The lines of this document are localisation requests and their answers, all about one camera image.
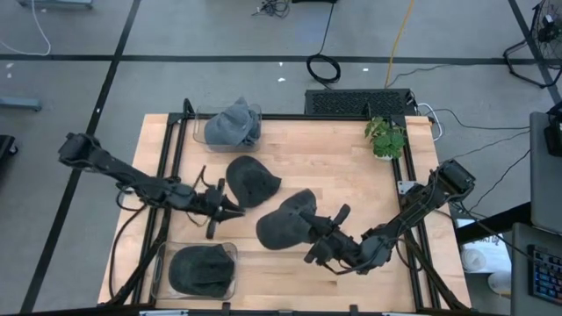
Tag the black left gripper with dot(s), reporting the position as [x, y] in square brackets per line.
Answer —
[211, 205]

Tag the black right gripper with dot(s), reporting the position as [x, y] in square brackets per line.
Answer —
[336, 246]

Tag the black keypad with coloured keys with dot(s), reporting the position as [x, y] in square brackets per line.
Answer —
[546, 274]

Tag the grey cabinet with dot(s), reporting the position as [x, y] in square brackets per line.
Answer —
[520, 285]

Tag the black device on side table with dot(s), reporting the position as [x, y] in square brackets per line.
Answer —
[554, 131]

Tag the clear plastic bin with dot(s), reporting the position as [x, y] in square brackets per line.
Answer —
[160, 285]
[198, 127]

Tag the black aluminium table frame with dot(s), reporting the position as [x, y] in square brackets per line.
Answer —
[307, 117]

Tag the green plant in white pot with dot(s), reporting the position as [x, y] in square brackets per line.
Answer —
[386, 140]

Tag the black floor object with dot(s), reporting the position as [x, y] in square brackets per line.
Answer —
[5, 149]

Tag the grey floor bar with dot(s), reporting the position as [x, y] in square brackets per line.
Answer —
[19, 104]

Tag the black bar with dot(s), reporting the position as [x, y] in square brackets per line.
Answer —
[492, 224]

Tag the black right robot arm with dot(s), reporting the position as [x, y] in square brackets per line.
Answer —
[412, 215]

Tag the black floor fan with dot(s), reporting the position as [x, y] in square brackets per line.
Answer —
[549, 26]

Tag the grey side table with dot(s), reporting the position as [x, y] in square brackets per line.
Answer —
[546, 175]

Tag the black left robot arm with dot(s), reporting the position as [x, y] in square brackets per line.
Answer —
[127, 175]

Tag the grey flat object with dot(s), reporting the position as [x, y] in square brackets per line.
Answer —
[57, 3]

